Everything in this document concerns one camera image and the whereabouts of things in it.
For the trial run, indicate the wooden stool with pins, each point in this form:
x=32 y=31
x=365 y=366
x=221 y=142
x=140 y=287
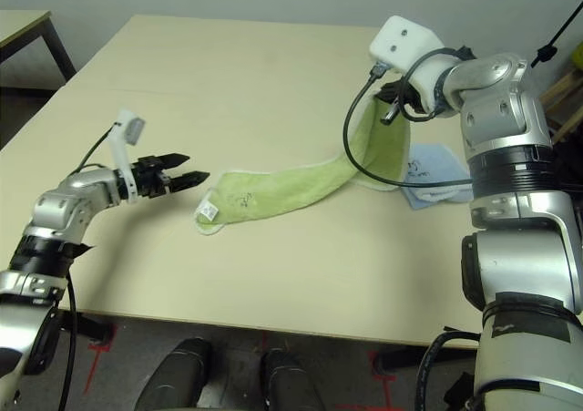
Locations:
x=565 y=87

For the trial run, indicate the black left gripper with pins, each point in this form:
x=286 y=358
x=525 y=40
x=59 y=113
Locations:
x=148 y=178

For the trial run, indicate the beige table black frame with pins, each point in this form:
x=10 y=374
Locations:
x=18 y=23

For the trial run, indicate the black table foot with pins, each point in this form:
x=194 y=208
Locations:
x=401 y=361
x=93 y=328

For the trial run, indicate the folded light blue towel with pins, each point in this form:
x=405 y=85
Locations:
x=437 y=160

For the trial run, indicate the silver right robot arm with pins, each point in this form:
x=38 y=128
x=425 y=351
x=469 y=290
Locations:
x=510 y=156

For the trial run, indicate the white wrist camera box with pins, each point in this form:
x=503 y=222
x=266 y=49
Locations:
x=405 y=42
x=122 y=156

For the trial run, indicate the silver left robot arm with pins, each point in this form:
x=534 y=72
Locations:
x=68 y=201

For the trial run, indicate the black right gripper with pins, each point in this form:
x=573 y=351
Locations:
x=410 y=96

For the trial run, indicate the black tripod stand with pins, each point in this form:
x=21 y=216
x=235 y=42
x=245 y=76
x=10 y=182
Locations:
x=544 y=53

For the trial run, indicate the green towel white trim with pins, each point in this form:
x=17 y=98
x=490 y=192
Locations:
x=296 y=183

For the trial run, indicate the green cushion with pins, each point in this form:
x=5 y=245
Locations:
x=578 y=55

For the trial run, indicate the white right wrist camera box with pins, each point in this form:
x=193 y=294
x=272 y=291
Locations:
x=405 y=42

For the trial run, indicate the black robot right foot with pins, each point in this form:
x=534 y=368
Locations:
x=291 y=383

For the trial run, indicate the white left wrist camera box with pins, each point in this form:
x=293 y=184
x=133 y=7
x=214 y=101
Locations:
x=122 y=156

